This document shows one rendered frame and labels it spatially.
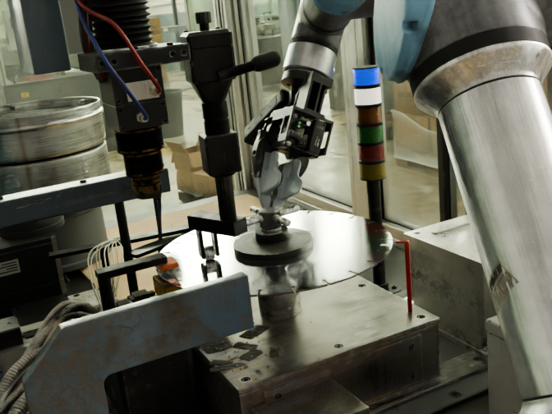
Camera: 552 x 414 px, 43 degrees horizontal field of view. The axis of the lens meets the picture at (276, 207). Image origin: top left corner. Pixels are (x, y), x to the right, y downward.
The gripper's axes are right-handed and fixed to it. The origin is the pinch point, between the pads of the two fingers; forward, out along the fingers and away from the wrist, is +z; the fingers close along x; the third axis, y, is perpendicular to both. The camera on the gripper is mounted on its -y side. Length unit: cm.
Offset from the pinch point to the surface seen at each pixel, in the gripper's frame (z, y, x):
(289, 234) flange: 3.9, 6.7, 1.0
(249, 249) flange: 7.5, 7.3, -4.8
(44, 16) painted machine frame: -14.2, 0.8, -37.7
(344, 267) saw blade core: 7.4, 19.3, 2.8
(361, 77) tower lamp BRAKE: -25.2, -0.8, 11.3
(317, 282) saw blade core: 10.2, 20.8, -1.5
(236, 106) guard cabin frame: -40, -91, 28
